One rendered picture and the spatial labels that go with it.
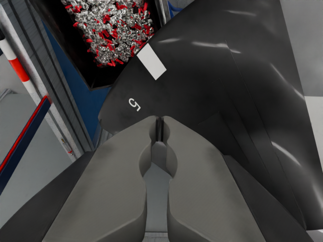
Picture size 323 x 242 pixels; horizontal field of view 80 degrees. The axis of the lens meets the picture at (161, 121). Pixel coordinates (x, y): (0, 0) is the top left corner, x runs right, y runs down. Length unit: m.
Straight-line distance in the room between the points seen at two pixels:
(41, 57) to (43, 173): 0.89
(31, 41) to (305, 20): 1.36
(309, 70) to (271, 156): 1.54
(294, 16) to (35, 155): 1.67
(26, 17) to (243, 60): 0.36
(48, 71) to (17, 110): 1.23
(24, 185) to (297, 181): 1.21
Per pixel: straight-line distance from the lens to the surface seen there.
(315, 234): 0.25
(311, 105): 0.54
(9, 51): 0.42
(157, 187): 1.07
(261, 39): 0.18
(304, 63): 1.66
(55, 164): 1.26
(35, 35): 0.45
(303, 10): 1.44
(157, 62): 0.20
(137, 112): 0.22
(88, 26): 0.37
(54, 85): 0.48
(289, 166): 0.20
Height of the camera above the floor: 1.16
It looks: 42 degrees down
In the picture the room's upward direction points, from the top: 179 degrees counter-clockwise
